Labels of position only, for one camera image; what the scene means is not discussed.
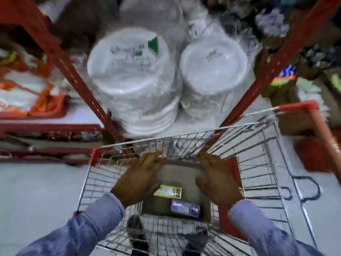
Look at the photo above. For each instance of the person's left hand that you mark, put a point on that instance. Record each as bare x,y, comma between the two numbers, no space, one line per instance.
135,181

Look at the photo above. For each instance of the person's right hand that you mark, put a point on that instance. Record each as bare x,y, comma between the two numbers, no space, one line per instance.
218,181

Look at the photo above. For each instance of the person's right thumb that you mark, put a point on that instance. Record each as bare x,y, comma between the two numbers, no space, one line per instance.
201,183

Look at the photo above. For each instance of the person's left thumb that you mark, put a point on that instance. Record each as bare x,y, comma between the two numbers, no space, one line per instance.
155,187

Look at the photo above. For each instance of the grey cardboard box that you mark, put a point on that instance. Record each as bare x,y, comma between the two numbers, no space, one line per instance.
186,178

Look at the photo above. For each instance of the person's right forearm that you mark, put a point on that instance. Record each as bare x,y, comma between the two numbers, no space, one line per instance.
263,231

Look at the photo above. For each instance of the person's left forearm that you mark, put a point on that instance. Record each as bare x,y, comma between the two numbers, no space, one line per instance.
80,229

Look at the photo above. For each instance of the yellow packet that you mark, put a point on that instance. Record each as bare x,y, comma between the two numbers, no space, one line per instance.
168,191

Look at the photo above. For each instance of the purple packet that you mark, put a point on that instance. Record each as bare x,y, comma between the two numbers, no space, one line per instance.
185,207

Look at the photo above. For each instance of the person's left shoe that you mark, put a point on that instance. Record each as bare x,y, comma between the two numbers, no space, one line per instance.
137,231

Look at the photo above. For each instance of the person's shoe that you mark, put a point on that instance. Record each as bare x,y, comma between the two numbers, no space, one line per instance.
137,231
197,239

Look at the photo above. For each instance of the person's right shoe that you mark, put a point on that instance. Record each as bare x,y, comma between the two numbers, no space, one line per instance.
197,239

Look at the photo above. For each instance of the large wrapped white plate stack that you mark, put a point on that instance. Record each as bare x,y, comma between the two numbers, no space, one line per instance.
133,77

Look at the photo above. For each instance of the small wrapped white plate stack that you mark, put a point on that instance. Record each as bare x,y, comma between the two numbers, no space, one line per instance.
213,69

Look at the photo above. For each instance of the red plastic basket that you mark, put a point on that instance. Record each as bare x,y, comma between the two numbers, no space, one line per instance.
315,155

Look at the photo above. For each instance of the red metal shelf beam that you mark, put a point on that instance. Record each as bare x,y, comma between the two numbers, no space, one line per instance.
48,128

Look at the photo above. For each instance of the colourful blue orange packet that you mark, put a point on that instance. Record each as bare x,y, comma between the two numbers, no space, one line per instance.
284,75

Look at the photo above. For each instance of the orange and white packets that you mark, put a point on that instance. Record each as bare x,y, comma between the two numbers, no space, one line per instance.
29,90

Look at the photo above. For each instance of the wrapped clear container stack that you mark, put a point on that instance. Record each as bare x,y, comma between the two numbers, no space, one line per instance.
151,15

